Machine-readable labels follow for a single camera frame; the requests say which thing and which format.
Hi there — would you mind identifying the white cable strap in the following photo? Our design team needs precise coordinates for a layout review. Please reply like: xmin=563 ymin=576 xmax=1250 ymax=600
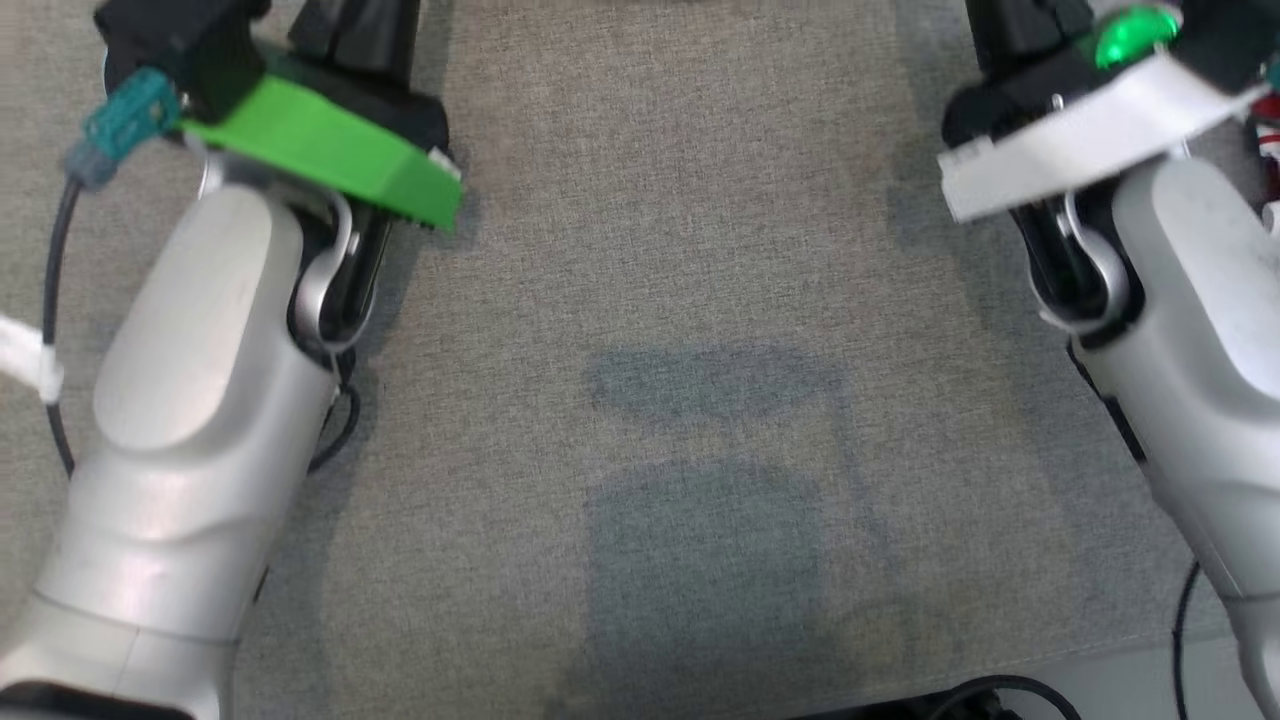
xmin=0 ymin=315 xmax=65 ymax=403

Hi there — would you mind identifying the left black cable teal plug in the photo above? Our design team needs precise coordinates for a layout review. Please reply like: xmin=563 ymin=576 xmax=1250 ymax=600
xmin=43 ymin=68 xmax=363 ymax=476

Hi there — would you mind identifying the red and white basketball jersey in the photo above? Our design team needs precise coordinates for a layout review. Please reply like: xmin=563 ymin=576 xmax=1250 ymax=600
xmin=1248 ymin=92 xmax=1280 ymax=233

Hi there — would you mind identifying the black base cable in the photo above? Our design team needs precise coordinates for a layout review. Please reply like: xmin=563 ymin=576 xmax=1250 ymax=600
xmin=790 ymin=675 xmax=1086 ymax=720

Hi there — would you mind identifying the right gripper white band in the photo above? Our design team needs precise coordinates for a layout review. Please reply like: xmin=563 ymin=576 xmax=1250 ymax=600
xmin=938 ymin=0 xmax=1263 ymax=223

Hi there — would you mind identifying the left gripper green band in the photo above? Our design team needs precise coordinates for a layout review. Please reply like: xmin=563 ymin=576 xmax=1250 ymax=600
xmin=180 ymin=0 xmax=464 ymax=231

